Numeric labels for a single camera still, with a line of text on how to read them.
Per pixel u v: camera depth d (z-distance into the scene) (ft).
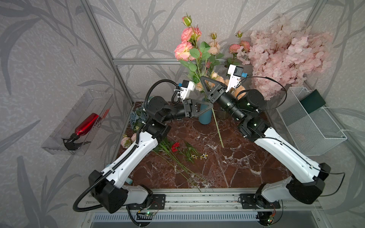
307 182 1.32
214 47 2.65
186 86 1.70
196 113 1.65
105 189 1.22
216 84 1.54
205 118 3.34
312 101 2.25
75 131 2.00
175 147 2.96
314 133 2.07
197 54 1.56
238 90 1.52
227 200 2.47
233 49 2.71
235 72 1.48
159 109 1.46
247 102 1.33
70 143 1.91
